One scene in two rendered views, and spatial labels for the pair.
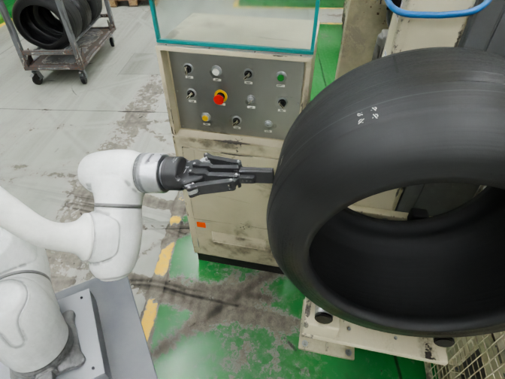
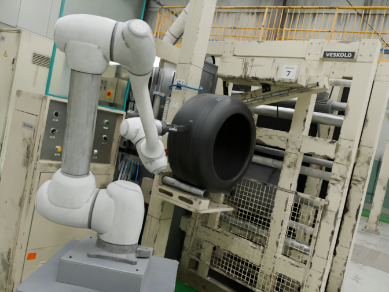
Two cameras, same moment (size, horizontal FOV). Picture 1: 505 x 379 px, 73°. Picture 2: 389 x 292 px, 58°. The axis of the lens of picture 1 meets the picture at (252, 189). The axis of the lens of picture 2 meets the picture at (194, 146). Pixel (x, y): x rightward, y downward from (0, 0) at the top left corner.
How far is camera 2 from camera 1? 1.75 m
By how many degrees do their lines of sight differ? 68
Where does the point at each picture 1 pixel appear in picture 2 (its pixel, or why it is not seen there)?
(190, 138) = (50, 164)
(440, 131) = (234, 101)
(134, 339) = not seen: hidden behind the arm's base
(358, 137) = (221, 103)
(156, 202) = not seen: outside the picture
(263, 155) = (95, 172)
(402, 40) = (186, 96)
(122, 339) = not seen: hidden behind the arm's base
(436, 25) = (192, 92)
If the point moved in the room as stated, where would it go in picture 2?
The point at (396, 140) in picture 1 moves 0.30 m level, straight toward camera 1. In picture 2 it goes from (228, 102) to (267, 106)
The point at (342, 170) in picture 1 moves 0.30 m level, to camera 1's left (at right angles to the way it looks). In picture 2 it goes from (221, 110) to (197, 102)
